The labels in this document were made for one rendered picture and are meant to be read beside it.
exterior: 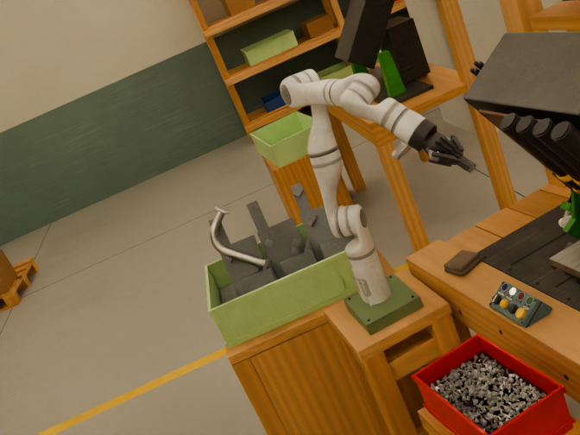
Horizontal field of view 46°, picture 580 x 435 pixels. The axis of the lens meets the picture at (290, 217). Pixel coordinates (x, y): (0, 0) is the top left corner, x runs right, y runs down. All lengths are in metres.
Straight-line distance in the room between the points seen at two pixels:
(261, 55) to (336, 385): 5.91
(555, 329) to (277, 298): 1.02
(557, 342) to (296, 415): 1.17
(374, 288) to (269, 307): 0.47
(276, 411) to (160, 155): 6.42
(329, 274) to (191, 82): 6.35
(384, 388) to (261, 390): 0.56
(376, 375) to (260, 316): 0.54
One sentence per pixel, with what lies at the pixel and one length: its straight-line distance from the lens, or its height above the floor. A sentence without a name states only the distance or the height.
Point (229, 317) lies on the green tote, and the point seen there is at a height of 0.91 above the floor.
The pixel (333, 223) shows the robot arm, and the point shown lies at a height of 1.20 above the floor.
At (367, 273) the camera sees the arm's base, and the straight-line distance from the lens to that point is 2.12.
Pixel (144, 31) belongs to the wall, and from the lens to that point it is 8.55.
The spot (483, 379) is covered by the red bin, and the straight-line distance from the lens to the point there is 1.77.
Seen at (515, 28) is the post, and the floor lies 1.46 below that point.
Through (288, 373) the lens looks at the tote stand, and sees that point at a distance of 2.55.
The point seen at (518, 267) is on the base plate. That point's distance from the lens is 2.13.
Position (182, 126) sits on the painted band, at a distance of 8.68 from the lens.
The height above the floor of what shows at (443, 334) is 0.76.
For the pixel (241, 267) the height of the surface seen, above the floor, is 0.95.
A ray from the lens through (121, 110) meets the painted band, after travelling 8.66.
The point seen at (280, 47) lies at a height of 0.90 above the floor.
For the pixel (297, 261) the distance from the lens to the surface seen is 2.62.
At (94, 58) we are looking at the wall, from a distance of 8.61.
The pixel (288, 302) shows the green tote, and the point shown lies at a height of 0.86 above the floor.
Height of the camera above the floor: 1.99
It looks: 21 degrees down
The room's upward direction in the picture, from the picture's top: 24 degrees counter-clockwise
